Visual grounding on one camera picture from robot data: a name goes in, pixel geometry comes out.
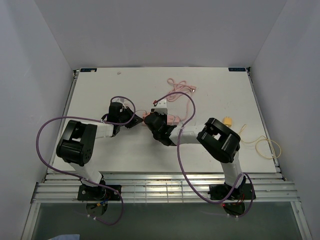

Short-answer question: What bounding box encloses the blue corner label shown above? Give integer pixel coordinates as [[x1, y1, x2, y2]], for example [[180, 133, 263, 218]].
[[80, 68, 97, 73], [228, 67, 247, 72]]

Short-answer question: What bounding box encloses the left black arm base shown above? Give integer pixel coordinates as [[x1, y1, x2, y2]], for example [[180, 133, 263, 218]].
[[77, 179, 122, 201]]

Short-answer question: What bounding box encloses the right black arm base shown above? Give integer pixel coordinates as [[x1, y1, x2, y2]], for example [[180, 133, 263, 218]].
[[205, 174, 256, 201]]

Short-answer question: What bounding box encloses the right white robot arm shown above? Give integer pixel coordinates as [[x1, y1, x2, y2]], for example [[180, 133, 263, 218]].
[[144, 112, 244, 199]]

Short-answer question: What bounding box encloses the blue cloth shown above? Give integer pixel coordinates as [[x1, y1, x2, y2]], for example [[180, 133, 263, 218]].
[[51, 234, 80, 240]]

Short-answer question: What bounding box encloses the yellow charger cable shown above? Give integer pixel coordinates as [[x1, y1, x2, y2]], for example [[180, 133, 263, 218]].
[[236, 123, 283, 160]]

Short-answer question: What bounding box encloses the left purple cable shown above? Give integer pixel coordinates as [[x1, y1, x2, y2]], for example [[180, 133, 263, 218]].
[[36, 95, 137, 226]]

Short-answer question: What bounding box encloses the pink power strip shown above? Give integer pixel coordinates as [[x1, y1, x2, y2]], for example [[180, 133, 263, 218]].
[[142, 112, 180, 128]]

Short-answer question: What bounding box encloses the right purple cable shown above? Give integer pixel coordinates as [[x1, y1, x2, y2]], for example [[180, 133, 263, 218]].
[[154, 91, 256, 219]]

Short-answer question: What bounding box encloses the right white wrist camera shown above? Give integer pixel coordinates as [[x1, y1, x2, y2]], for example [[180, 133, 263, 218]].
[[150, 98, 168, 116]]

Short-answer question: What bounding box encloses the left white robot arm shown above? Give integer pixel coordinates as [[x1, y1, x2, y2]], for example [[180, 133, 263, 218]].
[[56, 101, 143, 200]]

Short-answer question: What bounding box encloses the left blue corner label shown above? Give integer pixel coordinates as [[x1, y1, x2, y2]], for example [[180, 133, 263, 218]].
[[80, 68, 97, 73]]

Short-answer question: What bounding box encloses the right blue corner label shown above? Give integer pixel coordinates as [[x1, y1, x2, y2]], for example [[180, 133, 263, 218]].
[[228, 67, 247, 72]]

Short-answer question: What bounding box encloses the purple cable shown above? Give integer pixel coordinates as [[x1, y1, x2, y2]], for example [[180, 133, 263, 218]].
[[36, 95, 137, 226], [154, 91, 256, 219]]

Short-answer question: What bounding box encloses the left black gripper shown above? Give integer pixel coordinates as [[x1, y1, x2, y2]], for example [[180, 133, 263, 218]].
[[118, 106, 143, 129]]

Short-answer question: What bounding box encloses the pink power strip cord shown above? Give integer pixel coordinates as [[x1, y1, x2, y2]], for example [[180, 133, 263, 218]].
[[166, 77, 198, 121]]

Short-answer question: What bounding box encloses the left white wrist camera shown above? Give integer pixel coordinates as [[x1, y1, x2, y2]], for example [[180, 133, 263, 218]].
[[113, 97, 126, 105]]

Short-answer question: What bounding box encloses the yellow charger plug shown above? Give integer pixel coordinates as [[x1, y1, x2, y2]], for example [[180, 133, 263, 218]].
[[222, 116, 233, 128]]

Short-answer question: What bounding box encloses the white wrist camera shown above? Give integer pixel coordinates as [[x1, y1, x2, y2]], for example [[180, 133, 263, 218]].
[[113, 97, 126, 105], [150, 98, 168, 116]]

